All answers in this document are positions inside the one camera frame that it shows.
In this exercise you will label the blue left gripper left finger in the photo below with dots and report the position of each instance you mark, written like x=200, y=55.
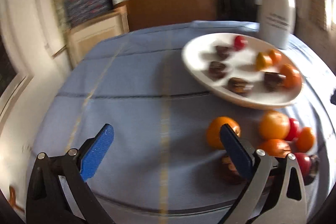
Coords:
x=93, y=151

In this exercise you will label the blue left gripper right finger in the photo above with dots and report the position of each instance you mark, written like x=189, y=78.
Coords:
x=239, y=154

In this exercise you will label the small orange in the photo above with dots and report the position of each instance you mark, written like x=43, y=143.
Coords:
x=275, y=147
x=305, y=140

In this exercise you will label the large smooth orange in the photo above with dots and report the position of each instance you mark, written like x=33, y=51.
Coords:
x=213, y=132

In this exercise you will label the large pale orange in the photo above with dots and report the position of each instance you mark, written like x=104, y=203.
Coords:
x=274, y=125

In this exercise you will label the red plum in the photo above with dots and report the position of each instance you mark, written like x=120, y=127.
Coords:
x=294, y=130
x=240, y=42
x=304, y=162

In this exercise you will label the red plum front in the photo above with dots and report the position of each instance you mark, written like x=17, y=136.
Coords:
x=304, y=162

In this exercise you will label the small orange back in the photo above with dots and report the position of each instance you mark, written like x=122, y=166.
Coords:
x=305, y=140

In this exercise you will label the dark water chestnut back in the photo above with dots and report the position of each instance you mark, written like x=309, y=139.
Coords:
x=239, y=86

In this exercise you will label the dark water chestnut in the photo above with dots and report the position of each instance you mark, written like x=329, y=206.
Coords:
x=313, y=170
x=217, y=70
x=239, y=86
x=273, y=81
x=223, y=52
x=229, y=172

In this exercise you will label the dark water chestnut top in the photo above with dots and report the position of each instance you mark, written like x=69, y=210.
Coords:
x=313, y=170

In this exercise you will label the large bumpy orange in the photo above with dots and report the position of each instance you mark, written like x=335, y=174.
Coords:
x=292, y=76

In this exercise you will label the yellow orange fruit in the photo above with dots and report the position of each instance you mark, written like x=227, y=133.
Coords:
x=263, y=61

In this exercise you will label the small orange fruit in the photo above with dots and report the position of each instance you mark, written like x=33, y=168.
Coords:
x=275, y=56

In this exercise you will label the dark water chestnut front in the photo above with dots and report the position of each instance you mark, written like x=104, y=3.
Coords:
x=229, y=172

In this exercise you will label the blue checked tablecloth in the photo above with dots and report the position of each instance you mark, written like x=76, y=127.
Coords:
x=137, y=82

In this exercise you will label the white oval plate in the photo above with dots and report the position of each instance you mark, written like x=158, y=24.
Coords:
x=199, y=52

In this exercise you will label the white thermos jug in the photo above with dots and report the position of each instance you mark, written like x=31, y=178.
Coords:
x=277, y=20

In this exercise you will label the wooden chair back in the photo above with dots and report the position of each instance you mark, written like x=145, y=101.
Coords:
x=152, y=13

